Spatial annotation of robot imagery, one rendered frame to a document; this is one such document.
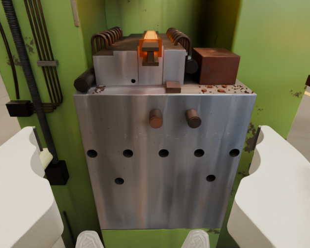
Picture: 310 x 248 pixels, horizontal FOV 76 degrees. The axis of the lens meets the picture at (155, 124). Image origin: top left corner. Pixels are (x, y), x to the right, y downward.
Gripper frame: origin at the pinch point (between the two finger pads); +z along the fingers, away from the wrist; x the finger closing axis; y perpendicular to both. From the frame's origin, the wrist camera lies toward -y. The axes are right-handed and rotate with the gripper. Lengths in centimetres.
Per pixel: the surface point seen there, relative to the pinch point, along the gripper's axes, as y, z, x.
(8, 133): 99, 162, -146
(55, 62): 6, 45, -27
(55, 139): 32, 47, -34
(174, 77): 6.4, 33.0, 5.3
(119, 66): 4.1, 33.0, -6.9
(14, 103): 18, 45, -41
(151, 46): -1.3, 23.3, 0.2
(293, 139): 100, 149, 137
